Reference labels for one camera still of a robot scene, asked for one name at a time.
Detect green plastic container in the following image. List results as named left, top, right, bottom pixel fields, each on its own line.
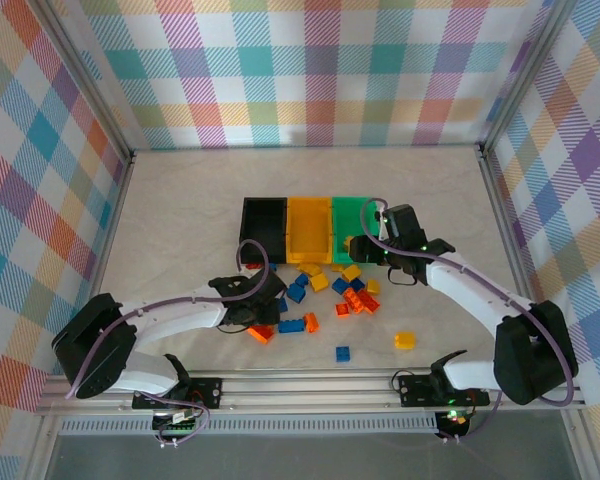
left=331, top=195, right=384, bottom=265

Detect large orange lego brick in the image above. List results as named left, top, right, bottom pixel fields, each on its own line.
left=354, top=289, right=382, bottom=316

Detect yellow plastic container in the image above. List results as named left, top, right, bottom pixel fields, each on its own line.
left=285, top=196, right=337, bottom=265

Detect black plastic container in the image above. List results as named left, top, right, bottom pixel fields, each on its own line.
left=238, top=196, right=289, bottom=265

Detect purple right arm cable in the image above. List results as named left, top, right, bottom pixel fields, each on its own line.
left=360, top=197, right=579, bottom=405

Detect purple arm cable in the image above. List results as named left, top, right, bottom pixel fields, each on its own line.
left=360, top=197, right=579, bottom=405
left=64, top=238, right=272, bottom=401

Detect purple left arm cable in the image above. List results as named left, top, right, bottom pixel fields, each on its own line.
left=64, top=238, right=272, bottom=401

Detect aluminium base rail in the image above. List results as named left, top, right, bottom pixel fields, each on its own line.
left=33, top=372, right=587, bottom=417

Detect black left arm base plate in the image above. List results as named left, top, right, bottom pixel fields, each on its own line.
left=131, top=377, right=225, bottom=410

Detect grey slotted cable duct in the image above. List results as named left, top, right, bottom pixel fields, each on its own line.
left=58, top=417, right=440, bottom=436

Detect aluminium table side rail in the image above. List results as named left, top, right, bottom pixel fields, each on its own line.
left=474, top=143, right=589, bottom=401
left=47, top=149, right=139, bottom=381

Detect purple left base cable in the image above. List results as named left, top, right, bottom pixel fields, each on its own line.
left=142, top=392, right=212, bottom=449

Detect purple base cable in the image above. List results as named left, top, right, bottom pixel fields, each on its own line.
left=439, top=392, right=502, bottom=445
left=142, top=392, right=212, bottom=449

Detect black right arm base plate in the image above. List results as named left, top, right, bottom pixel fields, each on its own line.
left=397, top=373, right=492, bottom=409

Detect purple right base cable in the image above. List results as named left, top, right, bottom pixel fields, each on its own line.
left=439, top=392, right=502, bottom=445

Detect aluminium frame post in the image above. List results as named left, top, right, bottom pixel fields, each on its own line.
left=477, top=0, right=581, bottom=159
left=35, top=0, right=137, bottom=164

